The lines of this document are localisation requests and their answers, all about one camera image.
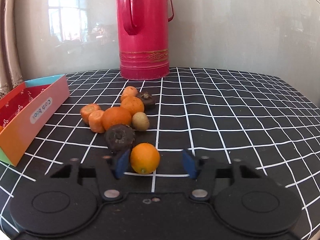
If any front dark mangosteen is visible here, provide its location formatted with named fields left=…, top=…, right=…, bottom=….
left=104, top=124, right=136, bottom=154

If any dark mangosteen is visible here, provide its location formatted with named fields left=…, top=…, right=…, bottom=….
left=104, top=124, right=136, bottom=154
left=136, top=92, right=156, bottom=109

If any large middle orange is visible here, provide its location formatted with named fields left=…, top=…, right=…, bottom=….
left=102, top=107, right=132, bottom=130

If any black white checkered tablecloth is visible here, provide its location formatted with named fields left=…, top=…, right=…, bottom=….
left=1, top=68, right=319, bottom=239

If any left carrot piece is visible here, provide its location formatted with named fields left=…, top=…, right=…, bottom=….
left=80, top=103, right=101, bottom=124

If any rear orange tangerine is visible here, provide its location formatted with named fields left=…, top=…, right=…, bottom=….
left=120, top=96, right=144, bottom=116

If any rear dark mangosteen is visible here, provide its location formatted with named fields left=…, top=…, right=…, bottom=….
left=136, top=92, right=156, bottom=109

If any colourful cardboard box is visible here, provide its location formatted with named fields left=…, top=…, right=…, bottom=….
left=1, top=75, right=70, bottom=166

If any beige lace curtain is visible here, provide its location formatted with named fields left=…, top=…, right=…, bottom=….
left=1, top=0, right=23, bottom=98

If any red thermos flask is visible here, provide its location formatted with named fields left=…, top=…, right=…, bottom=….
left=116, top=0, right=174, bottom=81

